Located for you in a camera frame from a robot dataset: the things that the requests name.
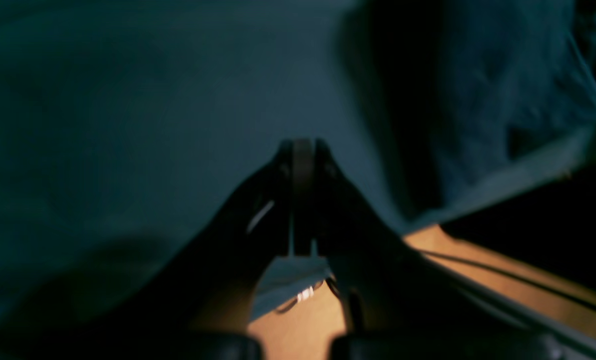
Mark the dark blue T-shirt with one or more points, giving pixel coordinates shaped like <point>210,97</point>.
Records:
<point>457,92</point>

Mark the light blue table cloth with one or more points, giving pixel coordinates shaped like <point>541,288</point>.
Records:
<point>124,126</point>

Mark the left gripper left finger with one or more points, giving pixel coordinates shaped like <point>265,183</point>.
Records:
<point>196,307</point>

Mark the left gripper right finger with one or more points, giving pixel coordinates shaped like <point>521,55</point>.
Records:
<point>400,305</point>

